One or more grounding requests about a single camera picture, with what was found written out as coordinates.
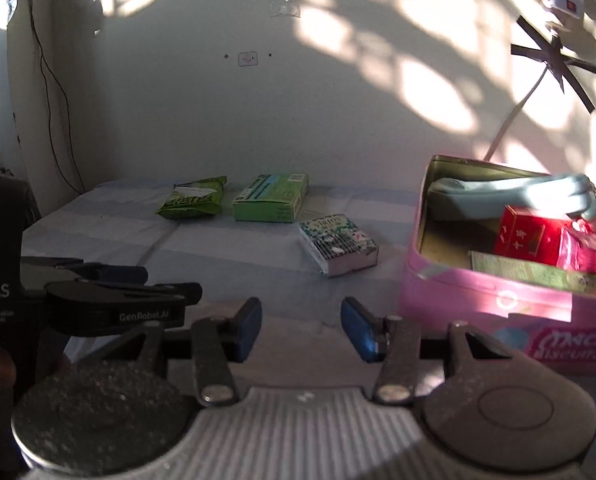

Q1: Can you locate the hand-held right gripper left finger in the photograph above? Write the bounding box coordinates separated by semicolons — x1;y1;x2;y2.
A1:
115;297;264;407

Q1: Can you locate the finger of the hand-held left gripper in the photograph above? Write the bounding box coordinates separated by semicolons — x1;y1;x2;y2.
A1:
44;281;203;337
20;256;149;287

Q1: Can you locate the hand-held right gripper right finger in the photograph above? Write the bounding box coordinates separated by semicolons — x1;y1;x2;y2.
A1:
340;296;500;407

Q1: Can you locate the floral patterned tissue pack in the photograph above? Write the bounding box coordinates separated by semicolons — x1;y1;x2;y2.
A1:
298;213;379;277

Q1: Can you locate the pink biscuit tin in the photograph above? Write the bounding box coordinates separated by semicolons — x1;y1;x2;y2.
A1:
398;154;596;376

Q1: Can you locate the green wet wipes packet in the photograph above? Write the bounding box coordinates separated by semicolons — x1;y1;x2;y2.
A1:
157;176;227;221

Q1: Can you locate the green medicine box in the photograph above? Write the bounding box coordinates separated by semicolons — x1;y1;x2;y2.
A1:
231;173;309;222

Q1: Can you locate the pale teal fabric pouch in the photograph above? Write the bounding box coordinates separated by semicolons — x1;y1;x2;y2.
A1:
427;173;596;238

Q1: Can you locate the red cardboard box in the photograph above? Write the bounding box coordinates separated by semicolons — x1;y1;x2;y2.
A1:
493;205;574;266

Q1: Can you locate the magenta zip pouch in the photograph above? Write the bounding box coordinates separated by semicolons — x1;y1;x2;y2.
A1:
560;220;596;276

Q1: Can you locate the black tape cross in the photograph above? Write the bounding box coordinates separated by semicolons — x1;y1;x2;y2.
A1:
510;15;596;114

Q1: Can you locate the black wall cable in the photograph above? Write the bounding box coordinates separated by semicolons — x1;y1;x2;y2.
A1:
25;0;87;196

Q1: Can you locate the white power cable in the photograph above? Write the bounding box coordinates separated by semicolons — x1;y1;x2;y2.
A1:
485;65;552;162

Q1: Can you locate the clear wall sticker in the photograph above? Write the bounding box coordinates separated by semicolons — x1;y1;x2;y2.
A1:
270;0;301;19

